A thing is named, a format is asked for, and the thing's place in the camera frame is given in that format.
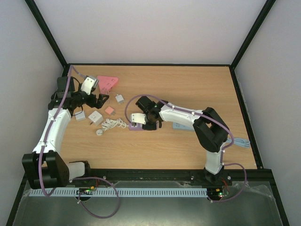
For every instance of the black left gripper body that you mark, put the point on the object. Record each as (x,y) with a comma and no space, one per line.
(92,103)

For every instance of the white 66W USB charger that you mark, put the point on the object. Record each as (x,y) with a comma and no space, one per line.
(80,116)

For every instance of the purple power strip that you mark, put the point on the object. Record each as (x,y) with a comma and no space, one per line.
(136,127)

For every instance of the pink plug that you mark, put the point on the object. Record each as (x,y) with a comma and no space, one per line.
(110,110)

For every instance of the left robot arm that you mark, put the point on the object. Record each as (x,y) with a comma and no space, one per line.
(44,167)

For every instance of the light blue power strip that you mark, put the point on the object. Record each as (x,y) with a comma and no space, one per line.
(181,127)

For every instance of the white cube plug red pattern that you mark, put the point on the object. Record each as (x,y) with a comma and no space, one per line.
(95,118)

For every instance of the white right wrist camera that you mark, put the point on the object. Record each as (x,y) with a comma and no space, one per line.
(139,118)

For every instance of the light blue cable duct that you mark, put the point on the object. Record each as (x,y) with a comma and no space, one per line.
(130,192)

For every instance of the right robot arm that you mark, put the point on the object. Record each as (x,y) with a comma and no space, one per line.
(210,129)

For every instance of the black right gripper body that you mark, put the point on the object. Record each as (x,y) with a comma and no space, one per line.
(149,126)

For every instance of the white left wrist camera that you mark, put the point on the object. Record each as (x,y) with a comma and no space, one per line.
(89,84)

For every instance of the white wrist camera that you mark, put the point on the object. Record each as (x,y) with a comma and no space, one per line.
(89,84)
(139,118)

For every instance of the pink triangular power strip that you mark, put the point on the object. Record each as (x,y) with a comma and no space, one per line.
(106,83)

